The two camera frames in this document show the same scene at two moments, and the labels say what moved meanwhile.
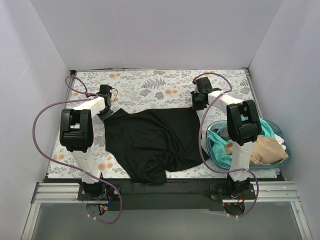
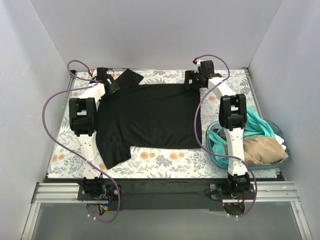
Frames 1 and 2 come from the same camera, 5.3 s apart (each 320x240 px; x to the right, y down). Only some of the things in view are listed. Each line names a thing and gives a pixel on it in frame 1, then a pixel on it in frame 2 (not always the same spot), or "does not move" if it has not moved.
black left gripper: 105,114 -> 111,86
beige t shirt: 266,150 does not move
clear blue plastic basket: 271,150 does not move
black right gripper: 197,105 -> 189,79
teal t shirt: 218,142 does not move
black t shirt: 146,145 -> 166,116
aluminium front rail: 264,191 does not move
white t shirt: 280,141 does not move
